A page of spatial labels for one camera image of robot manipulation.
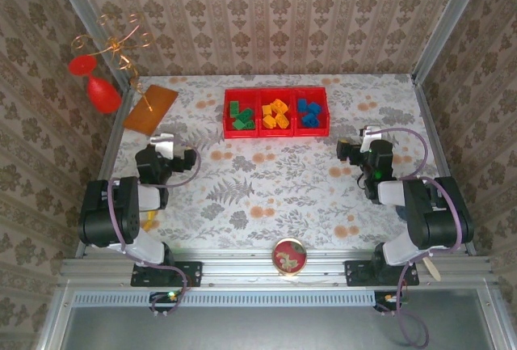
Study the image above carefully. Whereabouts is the yellow plastic object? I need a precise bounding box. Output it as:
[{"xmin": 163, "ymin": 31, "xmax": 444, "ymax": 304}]
[{"xmin": 141, "ymin": 210, "xmax": 162, "ymax": 232}]

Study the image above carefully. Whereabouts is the orange wooden base board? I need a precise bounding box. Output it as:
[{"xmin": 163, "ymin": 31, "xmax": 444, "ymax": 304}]
[{"xmin": 122, "ymin": 85, "xmax": 180, "ymax": 137}]

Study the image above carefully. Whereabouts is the red plastic goblet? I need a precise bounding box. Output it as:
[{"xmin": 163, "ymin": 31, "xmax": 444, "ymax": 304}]
[{"xmin": 67, "ymin": 54, "xmax": 124, "ymax": 115}]

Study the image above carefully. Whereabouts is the floral patterned tablecloth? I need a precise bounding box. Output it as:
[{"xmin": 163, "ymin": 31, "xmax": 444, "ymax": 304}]
[{"xmin": 96, "ymin": 74, "xmax": 469, "ymax": 254}]

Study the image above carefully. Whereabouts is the round red decorated dish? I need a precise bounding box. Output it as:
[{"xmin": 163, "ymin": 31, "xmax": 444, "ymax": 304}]
[{"xmin": 271, "ymin": 237, "xmax": 308, "ymax": 277}]

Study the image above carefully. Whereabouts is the wooden spoon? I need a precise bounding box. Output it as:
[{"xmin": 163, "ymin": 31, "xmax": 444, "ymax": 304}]
[{"xmin": 422, "ymin": 255, "xmax": 440, "ymax": 283}]

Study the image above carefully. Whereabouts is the black controller board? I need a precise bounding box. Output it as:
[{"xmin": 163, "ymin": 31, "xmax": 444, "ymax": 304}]
[
  {"xmin": 373, "ymin": 289, "xmax": 410, "ymax": 313},
  {"xmin": 149, "ymin": 289, "xmax": 187, "ymax": 314}
]

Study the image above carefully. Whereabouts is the grey metal panel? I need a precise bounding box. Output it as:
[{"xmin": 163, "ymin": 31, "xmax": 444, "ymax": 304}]
[{"xmin": 60, "ymin": 305, "xmax": 485, "ymax": 350}]

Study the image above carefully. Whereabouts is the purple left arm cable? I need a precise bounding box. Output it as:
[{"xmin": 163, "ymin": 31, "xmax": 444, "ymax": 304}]
[{"xmin": 105, "ymin": 141, "xmax": 202, "ymax": 318}]

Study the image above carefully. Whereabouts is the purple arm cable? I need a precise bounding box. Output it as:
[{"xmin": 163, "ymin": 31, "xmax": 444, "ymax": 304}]
[
  {"xmin": 373, "ymin": 126, "xmax": 464, "ymax": 348},
  {"xmin": 105, "ymin": 141, "xmax": 202, "ymax": 318}
]

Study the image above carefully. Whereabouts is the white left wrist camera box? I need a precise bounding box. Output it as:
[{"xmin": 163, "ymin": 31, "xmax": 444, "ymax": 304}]
[{"xmin": 149, "ymin": 133, "xmax": 175, "ymax": 155}]

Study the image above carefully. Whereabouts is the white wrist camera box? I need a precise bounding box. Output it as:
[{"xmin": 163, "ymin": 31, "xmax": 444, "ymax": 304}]
[
  {"xmin": 360, "ymin": 124, "xmax": 383, "ymax": 143},
  {"xmin": 149, "ymin": 133, "xmax": 175, "ymax": 155}
]

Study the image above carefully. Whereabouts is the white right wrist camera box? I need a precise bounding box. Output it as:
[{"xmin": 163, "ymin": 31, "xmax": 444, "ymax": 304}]
[{"xmin": 360, "ymin": 124, "xmax": 383, "ymax": 143}]

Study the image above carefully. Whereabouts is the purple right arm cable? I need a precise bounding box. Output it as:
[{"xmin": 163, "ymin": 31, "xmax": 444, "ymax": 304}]
[{"xmin": 373, "ymin": 126, "xmax": 464, "ymax": 348}]

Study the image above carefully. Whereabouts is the aluminium side rail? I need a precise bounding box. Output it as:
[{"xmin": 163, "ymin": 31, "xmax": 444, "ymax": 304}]
[{"xmin": 74, "ymin": 87, "xmax": 137, "ymax": 258}]

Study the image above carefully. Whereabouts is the aluminium front rail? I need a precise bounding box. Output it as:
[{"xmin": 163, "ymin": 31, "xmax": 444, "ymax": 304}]
[{"xmin": 60, "ymin": 249, "xmax": 496, "ymax": 289}]

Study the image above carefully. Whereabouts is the brass wire stand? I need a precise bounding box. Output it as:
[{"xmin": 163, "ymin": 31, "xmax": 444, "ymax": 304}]
[{"xmin": 71, "ymin": 13, "xmax": 155, "ymax": 113}]

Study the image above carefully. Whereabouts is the grey slotted cable duct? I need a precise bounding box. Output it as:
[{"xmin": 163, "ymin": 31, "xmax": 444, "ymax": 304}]
[{"xmin": 74, "ymin": 289, "xmax": 375, "ymax": 307}]

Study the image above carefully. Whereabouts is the aluminium frame post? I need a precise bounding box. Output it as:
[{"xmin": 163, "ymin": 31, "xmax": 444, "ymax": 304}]
[
  {"xmin": 46, "ymin": 0, "xmax": 141, "ymax": 92},
  {"xmin": 410, "ymin": 0, "xmax": 493, "ymax": 84}
]

